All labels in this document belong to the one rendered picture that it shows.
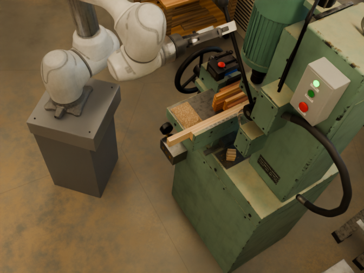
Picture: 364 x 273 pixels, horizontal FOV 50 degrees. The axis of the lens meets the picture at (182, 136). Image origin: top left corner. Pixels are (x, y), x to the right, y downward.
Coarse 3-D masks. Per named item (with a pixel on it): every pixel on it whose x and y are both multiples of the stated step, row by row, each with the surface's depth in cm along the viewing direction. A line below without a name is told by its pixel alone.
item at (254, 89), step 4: (248, 76) 152; (240, 80) 155; (248, 80) 151; (240, 84) 156; (252, 84) 150; (256, 84) 150; (260, 84) 151; (240, 88) 157; (244, 88) 155; (252, 88) 150; (256, 88) 149; (260, 88) 149; (244, 92) 156; (252, 92) 151; (256, 92) 149; (252, 96) 152; (256, 96) 150
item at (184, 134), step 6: (234, 108) 160; (222, 114) 157; (204, 120) 155; (210, 120) 155; (192, 126) 153; (198, 126) 153; (180, 132) 151; (186, 132) 151; (168, 138) 149; (174, 138) 149; (180, 138) 151; (186, 138) 154; (168, 144) 150; (174, 144) 152
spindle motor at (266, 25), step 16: (256, 0) 121; (272, 0) 114; (288, 0) 112; (304, 0) 112; (256, 16) 123; (272, 16) 118; (288, 16) 116; (304, 16) 118; (256, 32) 126; (272, 32) 122; (256, 48) 130; (272, 48) 127; (256, 64) 135
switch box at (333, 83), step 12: (324, 60) 101; (312, 72) 100; (324, 72) 99; (336, 72) 99; (300, 84) 105; (324, 84) 98; (336, 84) 97; (348, 84) 99; (300, 96) 107; (324, 96) 99; (336, 96) 100; (312, 108) 105; (324, 108) 102; (312, 120) 107
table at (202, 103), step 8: (248, 72) 178; (200, 80) 176; (200, 88) 175; (192, 96) 167; (200, 96) 167; (208, 96) 167; (176, 104) 164; (192, 104) 164; (200, 104) 165; (208, 104) 165; (168, 112) 162; (200, 112) 162; (208, 112) 163; (216, 112) 163; (176, 120) 159; (176, 128) 162; (184, 128) 157; (232, 128) 163; (216, 136) 160; (192, 144) 154; (200, 144) 157
